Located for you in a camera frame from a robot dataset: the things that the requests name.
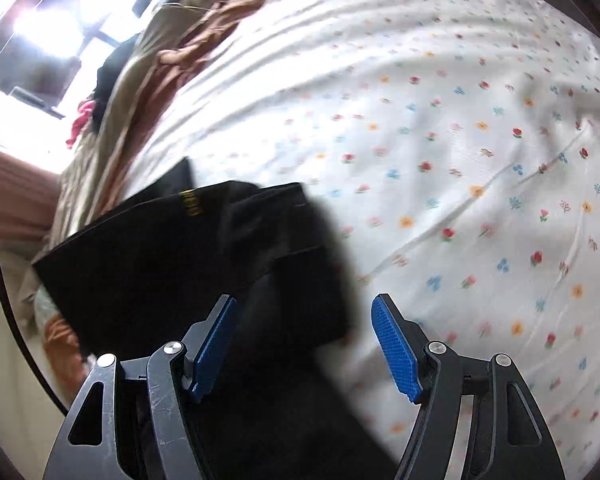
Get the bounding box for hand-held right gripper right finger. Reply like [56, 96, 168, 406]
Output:
[371, 294, 567, 480]

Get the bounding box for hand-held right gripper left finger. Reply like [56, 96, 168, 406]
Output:
[45, 296, 239, 480]

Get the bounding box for black pants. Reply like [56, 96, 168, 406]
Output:
[31, 156, 402, 480]

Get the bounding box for white floral bed sheet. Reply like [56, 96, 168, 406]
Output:
[125, 0, 600, 480]

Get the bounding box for beige duvet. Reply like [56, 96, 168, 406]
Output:
[19, 2, 193, 311]

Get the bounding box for pink curtain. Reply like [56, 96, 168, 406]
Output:
[0, 139, 62, 247]

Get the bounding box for pink cloth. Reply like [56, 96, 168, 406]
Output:
[65, 98, 99, 149]

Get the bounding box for dark cloth on bed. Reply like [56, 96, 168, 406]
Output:
[91, 35, 143, 133]

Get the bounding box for brown blanket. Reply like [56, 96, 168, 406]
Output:
[44, 0, 277, 393]

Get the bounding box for window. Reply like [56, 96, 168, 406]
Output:
[0, 0, 148, 173]

